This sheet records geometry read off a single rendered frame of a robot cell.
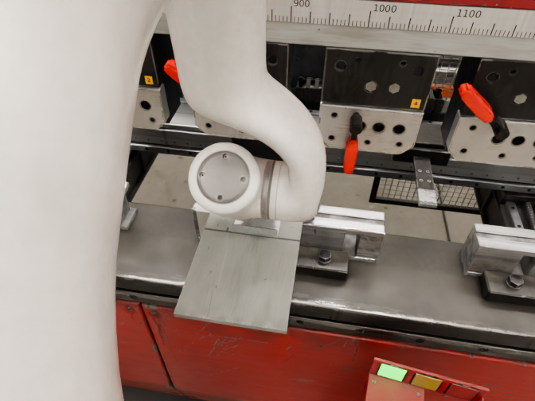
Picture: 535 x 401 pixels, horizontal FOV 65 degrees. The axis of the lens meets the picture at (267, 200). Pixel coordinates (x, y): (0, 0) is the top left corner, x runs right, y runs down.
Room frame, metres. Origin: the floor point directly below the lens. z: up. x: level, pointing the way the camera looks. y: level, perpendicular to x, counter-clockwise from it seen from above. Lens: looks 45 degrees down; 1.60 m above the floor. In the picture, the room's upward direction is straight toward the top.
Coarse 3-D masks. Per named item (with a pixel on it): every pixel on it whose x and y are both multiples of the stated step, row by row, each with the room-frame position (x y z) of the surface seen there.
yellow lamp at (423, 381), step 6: (414, 378) 0.32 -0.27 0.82; (420, 378) 0.32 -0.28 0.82; (426, 378) 0.32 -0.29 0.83; (432, 378) 0.31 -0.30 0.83; (414, 384) 0.32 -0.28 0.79; (420, 384) 0.32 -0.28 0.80; (426, 384) 0.31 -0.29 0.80; (432, 384) 0.31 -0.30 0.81; (438, 384) 0.31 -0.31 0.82; (432, 390) 0.31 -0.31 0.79
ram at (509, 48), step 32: (384, 0) 0.54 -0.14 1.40; (416, 0) 0.53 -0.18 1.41; (448, 0) 0.53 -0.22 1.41; (480, 0) 0.52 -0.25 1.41; (512, 0) 0.52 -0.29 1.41; (160, 32) 0.59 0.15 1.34; (288, 32) 0.56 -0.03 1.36; (320, 32) 0.55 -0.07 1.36; (352, 32) 0.55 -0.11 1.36; (384, 32) 0.54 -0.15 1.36; (416, 32) 0.53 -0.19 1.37
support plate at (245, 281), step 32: (224, 224) 0.53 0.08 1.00; (288, 224) 0.53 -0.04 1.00; (224, 256) 0.46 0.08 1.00; (256, 256) 0.46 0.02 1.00; (288, 256) 0.46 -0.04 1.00; (192, 288) 0.39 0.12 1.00; (224, 288) 0.39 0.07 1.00; (256, 288) 0.39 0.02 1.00; (288, 288) 0.39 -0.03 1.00; (224, 320) 0.33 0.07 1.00; (256, 320) 0.33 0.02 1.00
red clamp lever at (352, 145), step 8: (352, 120) 0.51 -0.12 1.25; (360, 120) 0.51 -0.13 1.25; (352, 128) 0.50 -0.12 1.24; (360, 128) 0.50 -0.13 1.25; (352, 136) 0.51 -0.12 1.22; (352, 144) 0.50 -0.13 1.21; (352, 152) 0.50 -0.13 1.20; (344, 160) 0.51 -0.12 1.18; (352, 160) 0.50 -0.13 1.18; (344, 168) 0.51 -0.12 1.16; (352, 168) 0.50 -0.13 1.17
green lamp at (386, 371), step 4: (384, 364) 0.34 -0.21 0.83; (380, 368) 0.34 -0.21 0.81; (384, 368) 0.34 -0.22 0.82; (388, 368) 0.34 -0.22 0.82; (392, 368) 0.33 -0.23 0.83; (396, 368) 0.33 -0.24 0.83; (380, 372) 0.34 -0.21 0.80; (384, 372) 0.34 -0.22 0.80; (388, 372) 0.33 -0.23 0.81; (392, 372) 0.33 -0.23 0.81; (396, 372) 0.33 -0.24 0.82; (400, 372) 0.33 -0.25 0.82; (404, 372) 0.33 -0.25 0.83; (388, 376) 0.33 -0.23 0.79; (392, 376) 0.33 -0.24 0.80; (396, 376) 0.33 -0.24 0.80; (400, 376) 0.33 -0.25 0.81; (400, 380) 0.33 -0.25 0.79
